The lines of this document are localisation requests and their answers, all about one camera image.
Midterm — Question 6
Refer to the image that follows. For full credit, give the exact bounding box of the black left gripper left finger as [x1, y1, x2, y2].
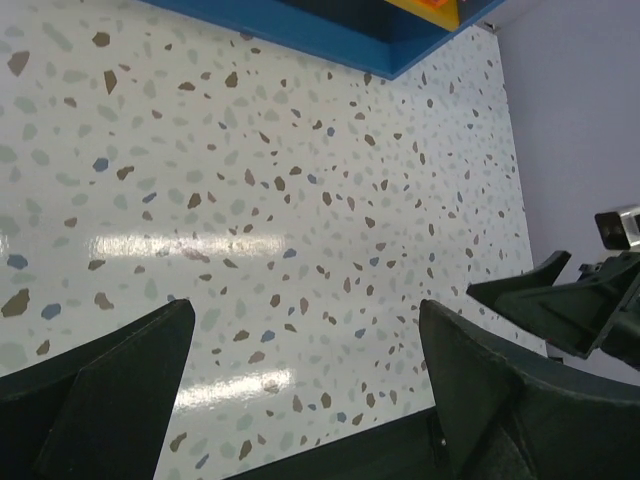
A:
[1, 299, 195, 479]

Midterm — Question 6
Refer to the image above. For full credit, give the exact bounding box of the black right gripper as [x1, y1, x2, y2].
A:
[467, 251, 639, 371]

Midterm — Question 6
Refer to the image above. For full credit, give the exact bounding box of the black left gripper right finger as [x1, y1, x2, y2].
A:
[419, 300, 639, 479]

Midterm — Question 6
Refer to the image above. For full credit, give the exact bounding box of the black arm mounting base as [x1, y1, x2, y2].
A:
[234, 408, 452, 480]

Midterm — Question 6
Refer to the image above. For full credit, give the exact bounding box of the blue shelf unit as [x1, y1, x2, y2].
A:
[147, 0, 503, 80]

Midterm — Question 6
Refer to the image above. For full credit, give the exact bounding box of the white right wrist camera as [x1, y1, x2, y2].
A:
[594, 205, 640, 251]

